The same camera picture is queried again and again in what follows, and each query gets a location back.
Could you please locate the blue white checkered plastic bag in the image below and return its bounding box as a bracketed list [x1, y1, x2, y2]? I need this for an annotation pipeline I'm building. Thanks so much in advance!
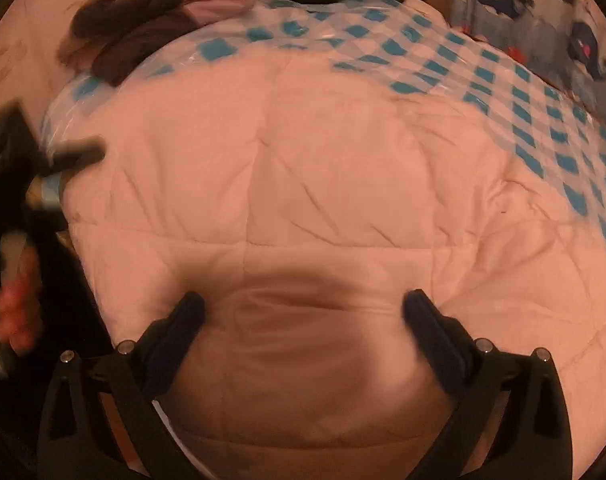
[39, 0, 606, 281]

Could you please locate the person left hand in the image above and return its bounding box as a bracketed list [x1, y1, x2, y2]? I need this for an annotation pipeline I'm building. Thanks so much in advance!
[0, 246, 42, 356]

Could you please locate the cream quilted down jacket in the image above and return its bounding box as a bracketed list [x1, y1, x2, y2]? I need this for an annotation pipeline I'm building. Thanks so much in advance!
[62, 44, 606, 479]

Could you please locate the pink and brown garment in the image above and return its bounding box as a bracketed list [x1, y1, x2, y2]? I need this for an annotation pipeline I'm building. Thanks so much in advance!
[56, 0, 255, 87]

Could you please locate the whale print curtain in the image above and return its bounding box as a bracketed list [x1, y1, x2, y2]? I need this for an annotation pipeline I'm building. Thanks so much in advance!
[449, 0, 606, 122]

